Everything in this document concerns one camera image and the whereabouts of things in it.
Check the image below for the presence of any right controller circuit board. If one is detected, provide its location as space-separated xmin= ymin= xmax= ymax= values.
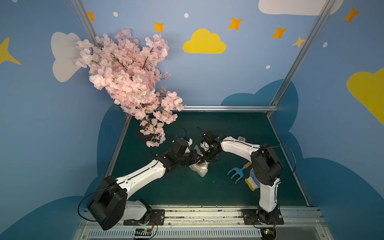
xmin=261 ymin=229 xmax=276 ymax=240

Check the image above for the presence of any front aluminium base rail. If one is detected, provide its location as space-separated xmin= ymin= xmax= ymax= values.
xmin=74 ymin=205 xmax=333 ymax=240

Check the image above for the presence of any left floor edge rail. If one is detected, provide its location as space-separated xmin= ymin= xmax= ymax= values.
xmin=105 ymin=115 xmax=132 ymax=177

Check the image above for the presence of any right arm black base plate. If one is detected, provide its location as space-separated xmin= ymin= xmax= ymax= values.
xmin=241 ymin=209 xmax=284 ymax=225

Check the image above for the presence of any left controller circuit board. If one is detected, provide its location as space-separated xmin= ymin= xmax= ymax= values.
xmin=133 ymin=229 xmax=153 ymax=240

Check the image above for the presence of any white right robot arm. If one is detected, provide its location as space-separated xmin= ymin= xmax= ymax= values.
xmin=201 ymin=131 xmax=284 ymax=225

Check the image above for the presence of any aluminium frame post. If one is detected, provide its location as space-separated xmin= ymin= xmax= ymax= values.
xmin=270 ymin=0 xmax=336 ymax=112
xmin=71 ymin=0 xmax=100 ymax=47

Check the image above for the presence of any pink cherry blossom tree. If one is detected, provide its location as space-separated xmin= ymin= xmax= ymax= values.
xmin=76 ymin=29 xmax=184 ymax=148

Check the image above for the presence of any controller circuit board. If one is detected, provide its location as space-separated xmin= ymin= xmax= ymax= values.
xmin=261 ymin=229 xmax=276 ymax=240
xmin=133 ymin=229 xmax=153 ymax=240

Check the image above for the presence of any blue hand rake wooden handle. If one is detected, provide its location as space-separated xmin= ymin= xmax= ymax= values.
xmin=227 ymin=162 xmax=252 ymax=184

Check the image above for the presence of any floor edge rail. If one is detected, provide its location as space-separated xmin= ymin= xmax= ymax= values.
xmin=267 ymin=113 xmax=310 ymax=207
xmin=105 ymin=115 xmax=132 ymax=177

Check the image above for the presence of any rear aluminium frame rail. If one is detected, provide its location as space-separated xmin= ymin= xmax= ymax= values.
xmin=183 ymin=106 xmax=278 ymax=113

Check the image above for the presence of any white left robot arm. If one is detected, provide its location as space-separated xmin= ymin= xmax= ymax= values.
xmin=87 ymin=138 xmax=203 ymax=231

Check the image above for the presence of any blue dotted work glove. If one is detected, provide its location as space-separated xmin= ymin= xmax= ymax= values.
xmin=245 ymin=169 xmax=261 ymax=192

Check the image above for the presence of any right floor edge rail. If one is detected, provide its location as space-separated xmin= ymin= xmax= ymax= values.
xmin=267 ymin=113 xmax=310 ymax=207

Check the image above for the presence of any left aluminium frame post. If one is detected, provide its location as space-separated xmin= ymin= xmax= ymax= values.
xmin=71 ymin=0 xmax=100 ymax=47

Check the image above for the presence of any right aluminium frame post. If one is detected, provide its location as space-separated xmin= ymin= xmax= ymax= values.
xmin=270 ymin=0 xmax=336 ymax=112

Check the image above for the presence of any clear bubble wrap sheet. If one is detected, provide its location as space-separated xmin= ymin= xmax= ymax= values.
xmin=189 ymin=145 xmax=209 ymax=178

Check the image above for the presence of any white tape dispenser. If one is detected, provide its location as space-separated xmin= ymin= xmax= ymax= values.
xmin=238 ymin=136 xmax=246 ymax=142

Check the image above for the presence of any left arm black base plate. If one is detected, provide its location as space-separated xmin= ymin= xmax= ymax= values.
xmin=123 ymin=209 xmax=165 ymax=226

